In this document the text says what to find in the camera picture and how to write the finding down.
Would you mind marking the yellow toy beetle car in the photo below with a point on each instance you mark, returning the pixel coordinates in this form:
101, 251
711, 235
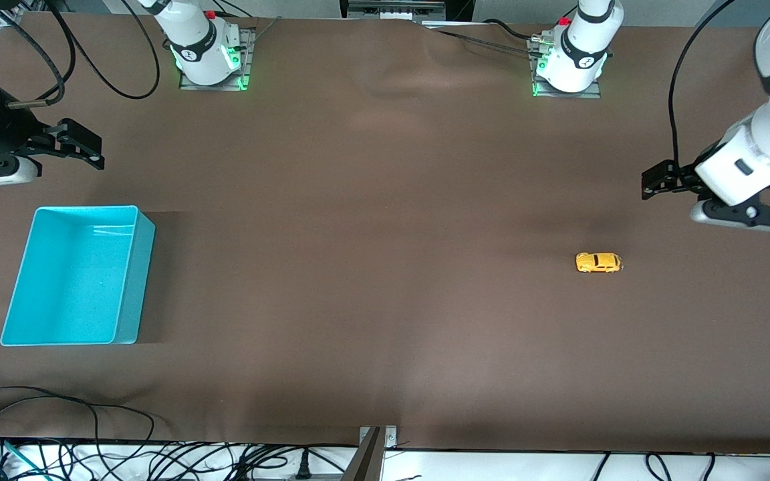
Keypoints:
599, 263

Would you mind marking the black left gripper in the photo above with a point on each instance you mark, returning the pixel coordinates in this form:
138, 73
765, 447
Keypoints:
682, 178

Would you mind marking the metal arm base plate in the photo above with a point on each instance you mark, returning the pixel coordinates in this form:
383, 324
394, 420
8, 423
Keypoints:
248, 60
569, 95

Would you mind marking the black power plug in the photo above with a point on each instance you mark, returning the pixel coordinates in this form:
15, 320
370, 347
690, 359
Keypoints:
303, 464

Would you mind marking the dark equipment rack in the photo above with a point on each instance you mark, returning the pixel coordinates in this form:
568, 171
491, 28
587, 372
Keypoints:
392, 9

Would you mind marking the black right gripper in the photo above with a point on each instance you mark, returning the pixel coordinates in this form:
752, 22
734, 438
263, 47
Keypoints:
12, 131

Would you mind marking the metal clamp plate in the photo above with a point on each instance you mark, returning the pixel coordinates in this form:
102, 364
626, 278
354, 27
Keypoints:
390, 437

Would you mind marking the turquoise plastic bin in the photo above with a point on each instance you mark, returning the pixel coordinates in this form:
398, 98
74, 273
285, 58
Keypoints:
71, 280

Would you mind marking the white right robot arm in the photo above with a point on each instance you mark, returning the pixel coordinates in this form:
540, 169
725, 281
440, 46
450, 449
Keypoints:
198, 47

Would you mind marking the grey metal post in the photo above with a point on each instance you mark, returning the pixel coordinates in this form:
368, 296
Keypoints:
366, 461

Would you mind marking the grey power strip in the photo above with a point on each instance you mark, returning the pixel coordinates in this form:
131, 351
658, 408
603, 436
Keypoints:
325, 477

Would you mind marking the brown table cloth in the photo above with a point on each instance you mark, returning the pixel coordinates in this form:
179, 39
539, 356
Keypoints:
385, 267

